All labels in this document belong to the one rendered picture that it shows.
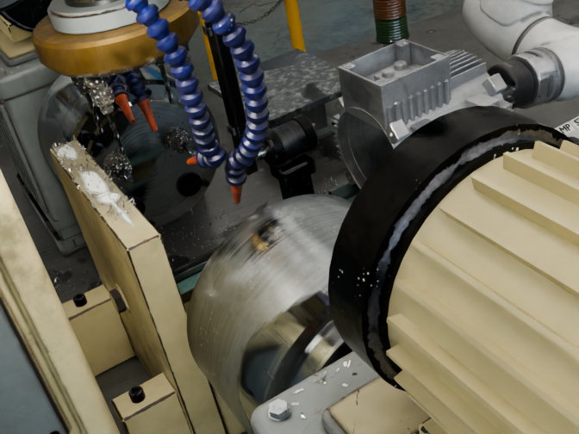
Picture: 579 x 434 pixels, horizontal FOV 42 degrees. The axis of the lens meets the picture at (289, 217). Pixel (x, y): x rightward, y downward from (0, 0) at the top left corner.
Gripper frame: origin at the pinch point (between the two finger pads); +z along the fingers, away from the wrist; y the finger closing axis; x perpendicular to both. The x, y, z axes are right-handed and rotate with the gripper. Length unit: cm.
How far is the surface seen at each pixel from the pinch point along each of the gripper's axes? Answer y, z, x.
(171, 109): -20.8, 30.3, -1.4
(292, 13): -211, -103, 48
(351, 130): -7.2, 6.8, 3.5
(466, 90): 4.8, -5.1, -3.7
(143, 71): -26.1, 31.9, -6.3
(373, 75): -3.9, 5.1, -5.9
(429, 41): -66, -59, 17
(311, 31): -285, -159, 84
